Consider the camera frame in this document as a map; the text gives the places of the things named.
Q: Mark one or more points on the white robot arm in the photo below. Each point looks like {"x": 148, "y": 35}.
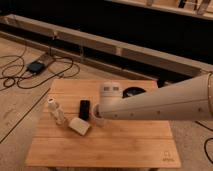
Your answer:
{"x": 191, "y": 99}

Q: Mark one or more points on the translucent plastic cup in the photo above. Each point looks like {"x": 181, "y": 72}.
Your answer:
{"x": 97, "y": 120}

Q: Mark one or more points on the black phone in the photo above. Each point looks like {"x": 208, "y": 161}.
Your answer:
{"x": 84, "y": 109}

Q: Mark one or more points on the clear plastic bottle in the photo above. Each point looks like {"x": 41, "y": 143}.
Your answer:
{"x": 56, "y": 111}

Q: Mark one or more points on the wooden table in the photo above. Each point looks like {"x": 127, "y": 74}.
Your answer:
{"x": 115, "y": 144}

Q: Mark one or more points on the blue power adapter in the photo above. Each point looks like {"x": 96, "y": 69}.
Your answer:
{"x": 35, "y": 67}

